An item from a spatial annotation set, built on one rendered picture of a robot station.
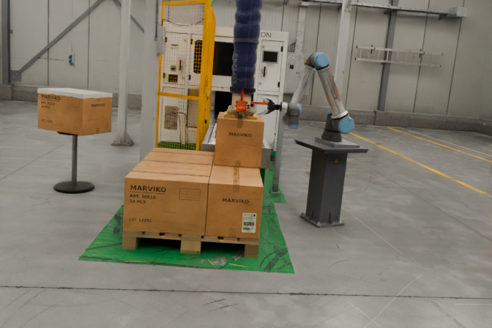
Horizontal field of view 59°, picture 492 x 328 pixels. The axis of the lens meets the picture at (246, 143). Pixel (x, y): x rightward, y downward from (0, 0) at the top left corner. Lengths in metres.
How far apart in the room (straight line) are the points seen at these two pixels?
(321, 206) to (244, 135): 1.00
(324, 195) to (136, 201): 1.73
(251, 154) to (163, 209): 0.93
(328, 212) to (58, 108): 2.79
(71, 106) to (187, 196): 1.80
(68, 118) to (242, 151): 1.80
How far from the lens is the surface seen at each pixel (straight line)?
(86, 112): 4.48
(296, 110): 3.71
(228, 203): 3.20
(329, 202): 4.15
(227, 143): 3.70
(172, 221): 3.27
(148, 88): 5.11
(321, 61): 3.73
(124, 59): 7.34
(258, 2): 3.93
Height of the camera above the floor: 1.36
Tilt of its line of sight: 9 degrees down
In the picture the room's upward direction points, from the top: 5 degrees clockwise
